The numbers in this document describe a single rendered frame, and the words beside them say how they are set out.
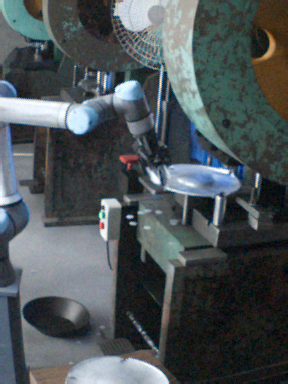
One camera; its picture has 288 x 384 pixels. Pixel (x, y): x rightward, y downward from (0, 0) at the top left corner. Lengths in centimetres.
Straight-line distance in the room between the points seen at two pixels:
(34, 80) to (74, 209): 180
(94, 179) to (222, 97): 223
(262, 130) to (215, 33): 29
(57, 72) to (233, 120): 383
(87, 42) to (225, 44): 181
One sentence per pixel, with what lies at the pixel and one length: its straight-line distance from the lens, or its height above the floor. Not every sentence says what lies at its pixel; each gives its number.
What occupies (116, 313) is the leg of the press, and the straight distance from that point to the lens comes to 247.
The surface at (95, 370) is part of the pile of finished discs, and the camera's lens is 177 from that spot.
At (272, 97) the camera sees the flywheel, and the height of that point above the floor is 116.
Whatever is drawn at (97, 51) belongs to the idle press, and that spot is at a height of 104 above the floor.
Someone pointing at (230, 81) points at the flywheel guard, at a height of 121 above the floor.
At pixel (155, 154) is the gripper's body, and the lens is 188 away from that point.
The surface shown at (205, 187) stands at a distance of 204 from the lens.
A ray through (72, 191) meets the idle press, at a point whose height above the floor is 18.
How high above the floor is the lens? 145
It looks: 21 degrees down
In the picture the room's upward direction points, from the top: 5 degrees clockwise
